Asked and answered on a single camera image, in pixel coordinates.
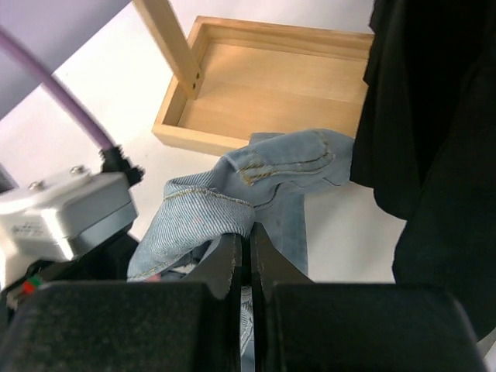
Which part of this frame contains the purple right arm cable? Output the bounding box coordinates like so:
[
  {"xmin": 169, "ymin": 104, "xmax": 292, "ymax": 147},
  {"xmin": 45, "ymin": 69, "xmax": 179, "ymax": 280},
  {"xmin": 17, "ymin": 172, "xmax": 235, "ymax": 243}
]
[{"xmin": 0, "ymin": 24, "xmax": 146, "ymax": 187}]

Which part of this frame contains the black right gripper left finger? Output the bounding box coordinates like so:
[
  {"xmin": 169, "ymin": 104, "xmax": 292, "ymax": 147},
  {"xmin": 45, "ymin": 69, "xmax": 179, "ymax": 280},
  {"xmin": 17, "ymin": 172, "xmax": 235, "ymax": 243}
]
[{"xmin": 1, "ymin": 234, "xmax": 242, "ymax": 371}]

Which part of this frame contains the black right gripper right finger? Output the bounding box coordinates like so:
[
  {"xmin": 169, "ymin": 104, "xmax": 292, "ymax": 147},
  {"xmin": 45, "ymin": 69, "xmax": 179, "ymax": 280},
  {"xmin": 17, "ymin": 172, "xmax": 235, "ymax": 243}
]
[{"xmin": 250, "ymin": 223, "xmax": 487, "ymax": 371}]

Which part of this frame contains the light blue buttoned denim skirt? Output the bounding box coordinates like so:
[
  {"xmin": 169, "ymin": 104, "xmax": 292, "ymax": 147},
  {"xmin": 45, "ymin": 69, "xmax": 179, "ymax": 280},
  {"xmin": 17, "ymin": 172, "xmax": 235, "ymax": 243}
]
[{"xmin": 126, "ymin": 128, "xmax": 356, "ymax": 357}]

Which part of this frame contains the wooden clothes rack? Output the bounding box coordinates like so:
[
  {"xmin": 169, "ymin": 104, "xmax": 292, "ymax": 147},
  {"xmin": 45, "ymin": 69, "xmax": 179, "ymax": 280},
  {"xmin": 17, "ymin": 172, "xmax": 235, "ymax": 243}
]
[{"xmin": 134, "ymin": 1, "xmax": 373, "ymax": 155}]

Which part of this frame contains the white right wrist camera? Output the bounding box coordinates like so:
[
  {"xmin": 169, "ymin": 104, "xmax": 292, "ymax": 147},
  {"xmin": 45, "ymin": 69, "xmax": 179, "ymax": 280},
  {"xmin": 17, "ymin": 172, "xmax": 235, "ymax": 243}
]
[{"xmin": 1, "ymin": 166, "xmax": 138, "ymax": 288}]

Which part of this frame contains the black hanging garment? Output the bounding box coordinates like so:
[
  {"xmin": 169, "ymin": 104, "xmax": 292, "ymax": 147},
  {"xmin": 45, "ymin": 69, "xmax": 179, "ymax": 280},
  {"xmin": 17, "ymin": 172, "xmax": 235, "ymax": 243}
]
[{"xmin": 351, "ymin": 1, "xmax": 495, "ymax": 339}]

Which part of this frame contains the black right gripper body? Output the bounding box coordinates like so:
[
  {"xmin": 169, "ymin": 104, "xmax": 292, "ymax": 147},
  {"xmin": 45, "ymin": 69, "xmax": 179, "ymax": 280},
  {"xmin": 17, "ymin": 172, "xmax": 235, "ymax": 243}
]
[{"xmin": 1, "ymin": 229, "xmax": 138, "ymax": 322}]

